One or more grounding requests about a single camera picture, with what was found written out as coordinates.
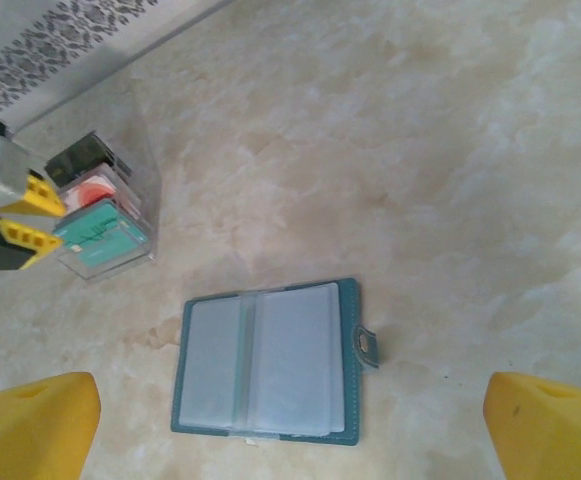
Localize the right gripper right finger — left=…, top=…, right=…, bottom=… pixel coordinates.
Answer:
left=483, top=371, right=581, bottom=480

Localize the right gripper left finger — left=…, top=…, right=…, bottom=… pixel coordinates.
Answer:
left=0, top=371, right=102, bottom=480

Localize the teal card holder wallet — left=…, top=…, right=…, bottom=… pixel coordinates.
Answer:
left=169, top=277, right=382, bottom=447

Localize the dark card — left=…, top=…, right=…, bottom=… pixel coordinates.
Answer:
left=44, top=132, right=134, bottom=189

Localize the red white card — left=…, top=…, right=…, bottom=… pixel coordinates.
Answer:
left=61, top=166, right=144, bottom=224

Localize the teal card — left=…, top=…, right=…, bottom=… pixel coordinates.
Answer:
left=52, top=198, right=150, bottom=269

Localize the clear acrylic card box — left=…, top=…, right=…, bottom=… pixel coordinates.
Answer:
left=44, top=97, right=165, bottom=285

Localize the aluminium back frame rail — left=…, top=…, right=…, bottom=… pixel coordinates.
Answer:
left=12, top=0, right=239, bottom=139

